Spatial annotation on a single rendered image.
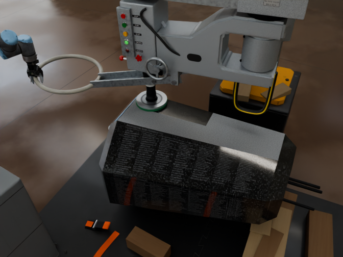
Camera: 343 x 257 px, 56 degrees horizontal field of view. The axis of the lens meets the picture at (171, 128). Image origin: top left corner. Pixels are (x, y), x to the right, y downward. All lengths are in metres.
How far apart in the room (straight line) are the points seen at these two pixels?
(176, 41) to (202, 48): 0.15
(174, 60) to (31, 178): 1.81
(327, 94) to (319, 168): 1.20
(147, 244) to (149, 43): 1.33
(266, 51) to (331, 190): 1.63
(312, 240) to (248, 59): 1.38
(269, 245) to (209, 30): 1.39
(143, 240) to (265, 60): 1.43
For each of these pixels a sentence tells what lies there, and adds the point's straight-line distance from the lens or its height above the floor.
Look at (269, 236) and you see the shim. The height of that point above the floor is 0.25.
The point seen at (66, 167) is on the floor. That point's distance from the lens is 3.09.
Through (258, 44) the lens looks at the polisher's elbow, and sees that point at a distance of 1.70.
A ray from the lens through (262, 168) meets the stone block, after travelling 1.90.
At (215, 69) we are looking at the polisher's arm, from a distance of 1.81.
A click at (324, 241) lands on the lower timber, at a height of 0.12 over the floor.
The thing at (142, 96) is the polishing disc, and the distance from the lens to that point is 2.25.
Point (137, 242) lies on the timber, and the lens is 2.36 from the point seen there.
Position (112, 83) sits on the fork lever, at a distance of 2.22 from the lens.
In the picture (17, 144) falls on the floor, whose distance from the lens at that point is 3.51.
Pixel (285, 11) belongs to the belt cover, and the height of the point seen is 1.62.
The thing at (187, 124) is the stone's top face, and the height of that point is 0.85.
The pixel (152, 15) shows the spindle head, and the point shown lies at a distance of 1.79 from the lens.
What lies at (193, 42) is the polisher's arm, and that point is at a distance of 1.77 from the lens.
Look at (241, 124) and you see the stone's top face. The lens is 2.08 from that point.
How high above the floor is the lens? 2.19
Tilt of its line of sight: 42 degrees down
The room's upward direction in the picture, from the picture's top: 1 degrees counter-clockwise
